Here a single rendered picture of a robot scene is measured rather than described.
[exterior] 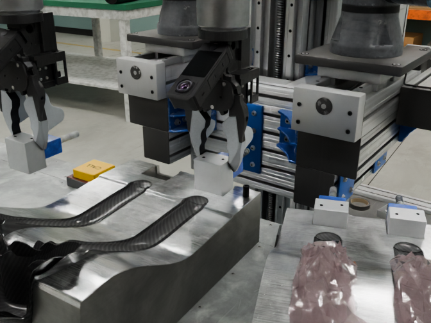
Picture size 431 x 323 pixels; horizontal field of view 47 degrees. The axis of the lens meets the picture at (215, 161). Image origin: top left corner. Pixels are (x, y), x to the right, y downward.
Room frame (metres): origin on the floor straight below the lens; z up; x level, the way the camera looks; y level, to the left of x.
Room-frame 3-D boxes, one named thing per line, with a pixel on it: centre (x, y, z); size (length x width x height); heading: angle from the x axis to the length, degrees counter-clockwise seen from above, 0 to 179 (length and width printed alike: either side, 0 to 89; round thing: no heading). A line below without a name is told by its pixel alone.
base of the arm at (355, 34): (1.07, -0.32, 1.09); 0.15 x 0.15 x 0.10
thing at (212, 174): (0.74, -0.02, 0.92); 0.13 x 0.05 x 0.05; 148
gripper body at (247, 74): (0.73, -0.01, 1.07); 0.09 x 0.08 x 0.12; 148
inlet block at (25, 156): (0.79, 0.29, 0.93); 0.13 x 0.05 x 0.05; 148
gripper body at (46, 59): (0.78, 0.29, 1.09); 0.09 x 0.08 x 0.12; 148
